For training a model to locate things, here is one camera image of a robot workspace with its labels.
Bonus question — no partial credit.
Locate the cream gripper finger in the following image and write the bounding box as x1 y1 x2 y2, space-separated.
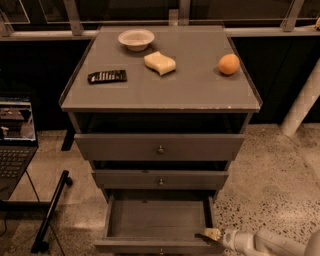
204 228 222 241

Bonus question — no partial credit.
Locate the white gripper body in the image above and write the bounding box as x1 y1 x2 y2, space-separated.
220 228 244 252

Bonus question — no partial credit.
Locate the grey bottom drawer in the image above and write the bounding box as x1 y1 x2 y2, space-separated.
95 191 223 256

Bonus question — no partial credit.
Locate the grey drawer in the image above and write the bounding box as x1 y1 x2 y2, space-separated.
92 170 229 190
95 191 223 256
74 134 244 161

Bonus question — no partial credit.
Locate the grey middle drawer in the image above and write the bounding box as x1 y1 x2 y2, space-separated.
92 170 229 190

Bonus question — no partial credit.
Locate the grey drawer cabinet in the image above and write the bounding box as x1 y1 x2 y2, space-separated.
58 25 263 214

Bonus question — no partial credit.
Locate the grey top drawer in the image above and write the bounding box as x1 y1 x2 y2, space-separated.
74 134 244 161

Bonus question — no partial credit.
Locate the white diagonal pillar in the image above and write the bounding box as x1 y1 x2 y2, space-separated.
280 60 320 136

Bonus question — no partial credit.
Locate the orange fruit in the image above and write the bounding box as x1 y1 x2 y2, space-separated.
218 54 240 75

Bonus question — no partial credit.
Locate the black stand leg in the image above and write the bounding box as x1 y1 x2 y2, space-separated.
31 170 73 254

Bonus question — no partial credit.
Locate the yellow wavy sponge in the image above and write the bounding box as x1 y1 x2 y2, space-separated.
144 51 176 76

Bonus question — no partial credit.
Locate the black remote control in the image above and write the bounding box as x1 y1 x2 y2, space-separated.
87 70 127 84

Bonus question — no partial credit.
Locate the white paper bowl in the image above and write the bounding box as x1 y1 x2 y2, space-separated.
118 29 155 52

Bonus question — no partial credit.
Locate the black laptop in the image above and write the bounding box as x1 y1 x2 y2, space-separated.
0 93 38 200

